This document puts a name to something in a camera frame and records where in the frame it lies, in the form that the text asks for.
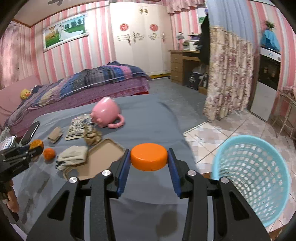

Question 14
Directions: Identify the person's left hand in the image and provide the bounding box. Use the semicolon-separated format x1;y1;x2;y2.
7;180;20;213

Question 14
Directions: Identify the framed wedding photo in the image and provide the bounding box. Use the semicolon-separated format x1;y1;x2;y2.
42;13;89;52

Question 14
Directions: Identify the patterned booklet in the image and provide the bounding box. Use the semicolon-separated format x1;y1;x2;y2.
65;114;93;141

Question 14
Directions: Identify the yellow duck plush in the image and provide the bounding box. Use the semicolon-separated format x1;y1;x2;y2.
20;89;32;100

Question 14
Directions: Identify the light blue plastic basket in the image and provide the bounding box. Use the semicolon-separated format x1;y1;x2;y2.
211;135;290;227

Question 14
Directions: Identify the orange round lid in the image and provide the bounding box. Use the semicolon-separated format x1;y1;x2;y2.
130;143;168;171

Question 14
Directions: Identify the black hanging coat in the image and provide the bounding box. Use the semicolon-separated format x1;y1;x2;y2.
199;15;210;65

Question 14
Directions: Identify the grey table cloth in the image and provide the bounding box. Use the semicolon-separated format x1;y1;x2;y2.
11;93;209;241

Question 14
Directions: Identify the black glasses case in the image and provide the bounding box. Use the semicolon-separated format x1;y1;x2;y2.
20;121;40;146

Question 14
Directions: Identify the bed with striped quilt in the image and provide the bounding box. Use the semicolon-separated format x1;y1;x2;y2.
1;61;150;136

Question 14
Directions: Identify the floral curtain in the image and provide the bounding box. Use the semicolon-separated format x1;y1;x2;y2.
203;26;254;121

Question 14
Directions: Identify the white wardrobe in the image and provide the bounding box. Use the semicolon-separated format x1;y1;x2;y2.
109;2;173;76

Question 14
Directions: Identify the wooden desk with drawers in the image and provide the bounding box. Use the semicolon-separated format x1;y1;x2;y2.
170;50;209;90

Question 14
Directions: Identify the pink piggy bank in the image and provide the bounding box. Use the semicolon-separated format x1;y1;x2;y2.
90;96;125;128

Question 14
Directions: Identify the small orange ball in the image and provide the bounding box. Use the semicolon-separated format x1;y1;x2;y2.
43;148;56;161

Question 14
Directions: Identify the tan phone case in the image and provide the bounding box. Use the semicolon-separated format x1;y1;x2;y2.
63;138;125;180

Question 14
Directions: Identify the brown cardboard roll far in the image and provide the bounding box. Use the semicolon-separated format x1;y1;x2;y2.
47;126;63;144

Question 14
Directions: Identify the brown paper ball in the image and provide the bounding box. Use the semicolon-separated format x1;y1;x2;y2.
83;125;102;146

